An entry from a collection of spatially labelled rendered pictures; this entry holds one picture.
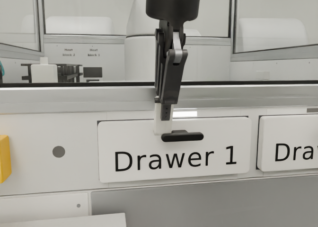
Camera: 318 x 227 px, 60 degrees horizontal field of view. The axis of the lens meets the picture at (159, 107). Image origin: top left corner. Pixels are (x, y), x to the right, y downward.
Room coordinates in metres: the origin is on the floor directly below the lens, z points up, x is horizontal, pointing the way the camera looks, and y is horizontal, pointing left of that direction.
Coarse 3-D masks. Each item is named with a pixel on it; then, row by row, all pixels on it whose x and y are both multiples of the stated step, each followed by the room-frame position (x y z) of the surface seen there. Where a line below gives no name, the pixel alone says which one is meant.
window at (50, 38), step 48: (0, 0) 0.48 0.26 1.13; (48, 0) 0.49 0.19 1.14; (96, 0) 0.50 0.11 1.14; (144, 0) 0.52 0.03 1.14; (240, 0) 0.55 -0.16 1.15; (288, 0) 0.57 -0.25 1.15; (0, 48) 0.48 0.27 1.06; (48, 48) 0.49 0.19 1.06; (96, 48) 0.50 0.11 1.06; (144, 48) 0.52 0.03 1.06; (192, 48) 0.53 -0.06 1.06; (240, 48) 0.55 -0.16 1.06; (288, 48) 0.57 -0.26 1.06
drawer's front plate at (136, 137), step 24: (144, 120) 0.49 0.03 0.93; (192, 120) 0.50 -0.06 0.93; (216, 120) 0.51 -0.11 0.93; (240, 120) 0.52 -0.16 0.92; (120, 144) 0.48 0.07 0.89; (144, 144) 0.48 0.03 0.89; (168, 144) 0.49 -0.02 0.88; (192, 144) 0.50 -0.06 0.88; (216, 144) 0.51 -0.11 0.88; (240, 144) 0.52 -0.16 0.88; (120, 168) 0.48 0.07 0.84; (144, 168) 0.48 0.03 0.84; (168, 168) 0.49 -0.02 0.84; (192, 168) 0.50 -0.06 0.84; (216, 168) 0.51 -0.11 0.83; (240, 168) 0.52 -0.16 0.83
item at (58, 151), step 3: (54, 147) 0.47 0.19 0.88; (57, 147) 0.47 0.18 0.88; (60, 147) 0.48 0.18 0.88; (54, 150) 0.47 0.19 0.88; (57, 150) 0.47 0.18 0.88; (60, 150) 0.48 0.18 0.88; (63, 150) 0.48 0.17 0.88; (54, 153) 0.47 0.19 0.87; (57, 153) 0.47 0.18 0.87; (60, 153) 0.48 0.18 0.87; (63, 153) 0.48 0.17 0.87; (57, 156) 0.47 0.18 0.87; (60, 156) 0.48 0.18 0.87
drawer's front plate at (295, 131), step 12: (264, 120) 0.52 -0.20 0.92; (276, 120) 0.53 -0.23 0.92; (288, 120) 0.53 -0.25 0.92; (300, 120) 0.54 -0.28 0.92; (312, 120) 0.54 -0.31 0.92; (264, 132) 0.52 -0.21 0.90; (276, 132) 0.53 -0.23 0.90; (288, 132) 0.53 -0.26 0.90; (300, 132) 0.54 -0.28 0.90; (312, 132) 0.54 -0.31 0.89; (264, 144) 0.52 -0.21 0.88; (288, 144) 0.53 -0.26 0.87; (300, 144) 0.54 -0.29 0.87; (312, 144) 0.54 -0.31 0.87; (264, 156) 0.52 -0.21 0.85; (300, 156) 0.54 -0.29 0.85; (264, 168) 0.52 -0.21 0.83; (276, 168) 0.53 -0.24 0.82; (288, 168) 0.53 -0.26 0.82; (300, 168) 0.54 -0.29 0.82
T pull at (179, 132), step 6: (174, 132) 0.47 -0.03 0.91; (180, 132) 0.47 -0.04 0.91; (186, 132) 0.47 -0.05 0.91; (192, 132) 0.47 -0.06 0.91; (198, 132) 0.47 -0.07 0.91; (162, 138) 0.45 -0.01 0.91; (168, 138) 0.45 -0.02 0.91; (174, 138) 0.46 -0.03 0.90; (180, 138) 0.46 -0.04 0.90; (186, 138) 0.46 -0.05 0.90; (192, 138) 0.46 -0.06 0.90; (198, 138) 0.46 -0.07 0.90
